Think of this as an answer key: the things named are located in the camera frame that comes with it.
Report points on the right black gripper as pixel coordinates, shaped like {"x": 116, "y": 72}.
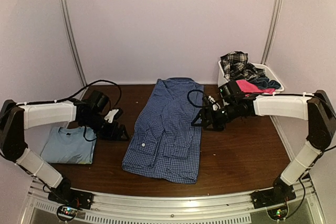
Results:
{"x": 217, "y": 126}

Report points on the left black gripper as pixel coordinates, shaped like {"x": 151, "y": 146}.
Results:
{"x": 111, "y": 136}

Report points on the blue dotted shirt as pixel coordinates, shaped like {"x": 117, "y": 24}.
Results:
{"x": 164, "y": 144}

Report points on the light blue printed t-shirt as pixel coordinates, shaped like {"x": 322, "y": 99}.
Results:
{"x": 70, "y": 146}

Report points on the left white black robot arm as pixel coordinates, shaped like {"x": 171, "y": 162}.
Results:
{"x": 16, "y": 118}

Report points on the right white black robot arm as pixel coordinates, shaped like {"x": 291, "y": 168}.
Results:
{"x": 315, "y": 108}

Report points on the pink garment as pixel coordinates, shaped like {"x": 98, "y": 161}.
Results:
{"x": 248, "y": 88}

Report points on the dark plaid shirt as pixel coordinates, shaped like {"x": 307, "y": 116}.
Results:
{"x": 236, "y": 66}

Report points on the navy blue garment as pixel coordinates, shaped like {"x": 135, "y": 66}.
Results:
{"x": 265, "y": 83}

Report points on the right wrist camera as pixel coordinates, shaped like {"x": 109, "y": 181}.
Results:
{"x": 210, "y": 102}

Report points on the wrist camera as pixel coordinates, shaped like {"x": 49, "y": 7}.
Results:
{"x": 210, "y": 102}
{"x": 113, "y": 114}

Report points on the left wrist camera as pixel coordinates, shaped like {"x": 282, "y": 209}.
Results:
{"x": 113, "y": 114}

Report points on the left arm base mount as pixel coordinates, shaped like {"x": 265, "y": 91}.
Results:
{"x": 70, "y": 208}

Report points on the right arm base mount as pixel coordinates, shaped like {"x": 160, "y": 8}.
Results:
{"x": 274, "y": 200}

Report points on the front aluminium frame rail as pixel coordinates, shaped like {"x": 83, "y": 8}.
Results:
{"x": 111, "y": 208}

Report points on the right aluminium frame post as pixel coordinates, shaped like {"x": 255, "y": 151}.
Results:
{"x": 276, "y": 10}

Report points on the aluminium frame post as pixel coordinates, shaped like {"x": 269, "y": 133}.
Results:
{"x": 72, "y": 41}
{"x": 276, "y": 10}

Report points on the left aluminium frame post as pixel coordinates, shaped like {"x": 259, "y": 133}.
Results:
{"x": 72, "y": 41}

